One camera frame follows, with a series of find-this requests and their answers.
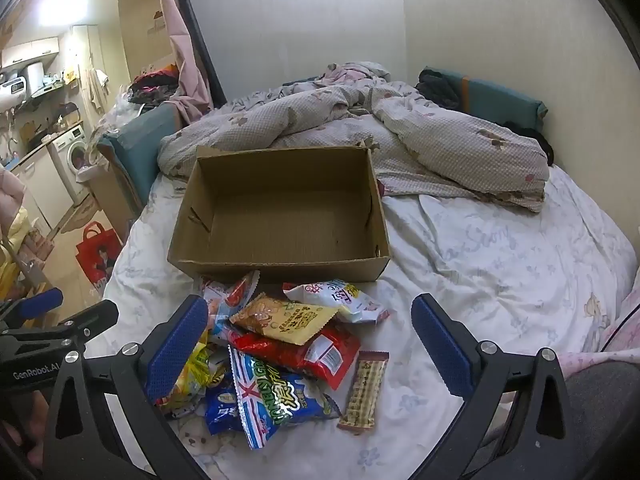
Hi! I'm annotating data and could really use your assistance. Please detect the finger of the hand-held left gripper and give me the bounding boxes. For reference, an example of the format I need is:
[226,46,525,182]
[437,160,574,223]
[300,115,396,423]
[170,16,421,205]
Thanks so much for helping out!
[0,287,65,329]
[34,300,120,347]

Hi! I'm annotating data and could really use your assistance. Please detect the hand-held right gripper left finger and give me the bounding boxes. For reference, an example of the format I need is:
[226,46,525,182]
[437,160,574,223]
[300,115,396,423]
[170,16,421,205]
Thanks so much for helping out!
[40,294,209,480]

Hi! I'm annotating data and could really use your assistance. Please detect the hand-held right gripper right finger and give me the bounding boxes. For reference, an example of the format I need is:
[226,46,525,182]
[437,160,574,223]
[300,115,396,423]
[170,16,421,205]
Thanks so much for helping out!
[411,293,587,480]

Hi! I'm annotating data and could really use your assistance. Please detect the light blue red snack packet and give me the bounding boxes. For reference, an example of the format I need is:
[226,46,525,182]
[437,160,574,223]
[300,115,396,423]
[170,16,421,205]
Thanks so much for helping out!
[202,270,261,332]

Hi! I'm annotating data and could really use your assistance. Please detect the dark blue snack packet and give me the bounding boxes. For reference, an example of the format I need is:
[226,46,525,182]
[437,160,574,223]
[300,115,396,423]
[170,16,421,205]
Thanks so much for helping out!
[205,385,249,437]

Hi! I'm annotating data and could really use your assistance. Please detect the brown snack bar wrapper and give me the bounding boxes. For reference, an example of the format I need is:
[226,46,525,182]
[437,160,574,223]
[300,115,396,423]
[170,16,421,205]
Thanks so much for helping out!
[337,351,390,435]

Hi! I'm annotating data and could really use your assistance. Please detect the orange yellow snack packet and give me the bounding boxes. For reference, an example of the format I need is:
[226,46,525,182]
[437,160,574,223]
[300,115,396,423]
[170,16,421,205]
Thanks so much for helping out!
[229,292,341,346]

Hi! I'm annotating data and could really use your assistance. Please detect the flag print snack packet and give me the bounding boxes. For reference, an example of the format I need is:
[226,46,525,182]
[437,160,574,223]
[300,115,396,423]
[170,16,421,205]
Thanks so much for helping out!
[227,345,342,451]

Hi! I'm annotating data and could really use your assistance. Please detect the white pink print snack packet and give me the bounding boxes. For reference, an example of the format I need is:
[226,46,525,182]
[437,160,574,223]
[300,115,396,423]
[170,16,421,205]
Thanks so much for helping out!
[282,280,391,325]

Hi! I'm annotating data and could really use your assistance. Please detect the brown cardboard box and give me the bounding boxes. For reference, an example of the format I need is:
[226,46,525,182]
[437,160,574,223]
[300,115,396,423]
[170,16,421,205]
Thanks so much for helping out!
[167,142,392,283]

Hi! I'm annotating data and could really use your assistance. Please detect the person's left forearm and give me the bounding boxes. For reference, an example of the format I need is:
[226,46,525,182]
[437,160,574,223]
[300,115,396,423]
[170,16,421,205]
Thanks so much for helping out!
[0,392,51,466]

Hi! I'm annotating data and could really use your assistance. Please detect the yellow jacket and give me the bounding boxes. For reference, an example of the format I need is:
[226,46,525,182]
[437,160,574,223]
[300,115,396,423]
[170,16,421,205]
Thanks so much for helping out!
[0,210,31,301]

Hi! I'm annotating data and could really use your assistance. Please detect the red tote bag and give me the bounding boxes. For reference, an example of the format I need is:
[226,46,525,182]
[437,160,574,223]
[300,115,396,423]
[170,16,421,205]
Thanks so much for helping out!
[75,221,123,296]

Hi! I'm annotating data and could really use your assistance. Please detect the patterned floor mat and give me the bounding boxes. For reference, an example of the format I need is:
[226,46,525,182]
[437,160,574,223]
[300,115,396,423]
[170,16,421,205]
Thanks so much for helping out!
[60,192,103,233]

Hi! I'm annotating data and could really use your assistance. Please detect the pink puffer jacket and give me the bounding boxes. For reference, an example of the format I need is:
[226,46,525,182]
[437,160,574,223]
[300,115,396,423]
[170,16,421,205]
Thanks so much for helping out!
[0,165,26,221]

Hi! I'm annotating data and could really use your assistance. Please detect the white kitchen base cabinet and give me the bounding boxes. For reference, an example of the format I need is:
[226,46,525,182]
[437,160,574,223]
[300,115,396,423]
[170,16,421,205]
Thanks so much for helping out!
[12,152,66,231]

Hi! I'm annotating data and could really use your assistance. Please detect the white washing machine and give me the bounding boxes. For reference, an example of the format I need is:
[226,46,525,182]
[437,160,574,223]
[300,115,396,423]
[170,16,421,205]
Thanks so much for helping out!
[47,124,93,206]

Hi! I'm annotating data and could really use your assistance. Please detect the person's grey trouser leg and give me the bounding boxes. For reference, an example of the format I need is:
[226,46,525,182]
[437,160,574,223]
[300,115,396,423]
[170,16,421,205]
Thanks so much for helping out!
[562,360,640,480]

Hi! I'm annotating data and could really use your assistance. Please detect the pink printed cloth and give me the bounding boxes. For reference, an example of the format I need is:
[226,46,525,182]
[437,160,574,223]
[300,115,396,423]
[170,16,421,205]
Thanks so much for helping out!
[555,290,640,376]

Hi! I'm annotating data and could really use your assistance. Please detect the teal footboard cushion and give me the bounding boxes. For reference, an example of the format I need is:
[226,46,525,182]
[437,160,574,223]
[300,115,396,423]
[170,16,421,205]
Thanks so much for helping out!
[97,105,183,216]

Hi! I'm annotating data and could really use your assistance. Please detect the checked quilt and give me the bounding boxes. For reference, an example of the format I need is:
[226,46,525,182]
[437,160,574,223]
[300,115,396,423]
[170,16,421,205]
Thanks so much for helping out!
[159,62,551,213]

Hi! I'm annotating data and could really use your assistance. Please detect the white water heater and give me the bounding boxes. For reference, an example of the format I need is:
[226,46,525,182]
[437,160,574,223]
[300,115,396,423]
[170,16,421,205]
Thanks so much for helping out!
[0,72,31,111]

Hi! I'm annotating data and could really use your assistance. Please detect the hanging towel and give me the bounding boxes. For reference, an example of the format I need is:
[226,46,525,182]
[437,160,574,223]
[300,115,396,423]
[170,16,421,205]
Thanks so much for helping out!
[85,67,110,113]

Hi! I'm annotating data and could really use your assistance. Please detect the white paper towel roll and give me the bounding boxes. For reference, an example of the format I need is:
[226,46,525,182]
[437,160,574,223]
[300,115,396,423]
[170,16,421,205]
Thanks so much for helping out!
[25,61,47,98]

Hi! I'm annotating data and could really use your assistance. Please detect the black garment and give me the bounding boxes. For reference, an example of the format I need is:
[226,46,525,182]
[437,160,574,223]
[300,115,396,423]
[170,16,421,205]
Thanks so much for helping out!
[502,121,555,167]

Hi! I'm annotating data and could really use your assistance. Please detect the pile of clothes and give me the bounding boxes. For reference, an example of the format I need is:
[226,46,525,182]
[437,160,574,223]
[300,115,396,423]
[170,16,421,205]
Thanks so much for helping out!
[127,62,181,106]

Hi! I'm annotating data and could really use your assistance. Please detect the teal headboard cushion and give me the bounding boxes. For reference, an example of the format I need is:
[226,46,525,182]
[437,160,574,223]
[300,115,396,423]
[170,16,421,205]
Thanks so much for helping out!
[417,66,548,133]

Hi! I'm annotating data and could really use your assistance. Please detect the dark folded clothes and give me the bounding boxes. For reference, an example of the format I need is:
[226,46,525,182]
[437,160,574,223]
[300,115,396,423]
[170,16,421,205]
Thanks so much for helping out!
[416,69,463,110]

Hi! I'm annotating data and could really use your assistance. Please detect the pink curtain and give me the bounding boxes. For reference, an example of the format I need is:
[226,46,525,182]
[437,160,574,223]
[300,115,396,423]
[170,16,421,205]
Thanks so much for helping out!
[154,0,215,126]

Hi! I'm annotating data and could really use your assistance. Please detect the kitchen wall cabinet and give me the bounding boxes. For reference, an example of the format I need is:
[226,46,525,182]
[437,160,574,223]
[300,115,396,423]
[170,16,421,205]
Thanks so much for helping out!
[0,37,61,68]

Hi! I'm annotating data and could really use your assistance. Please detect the black door frame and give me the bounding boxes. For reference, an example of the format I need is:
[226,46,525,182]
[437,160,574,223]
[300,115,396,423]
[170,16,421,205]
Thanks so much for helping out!
[169,0,228,108]

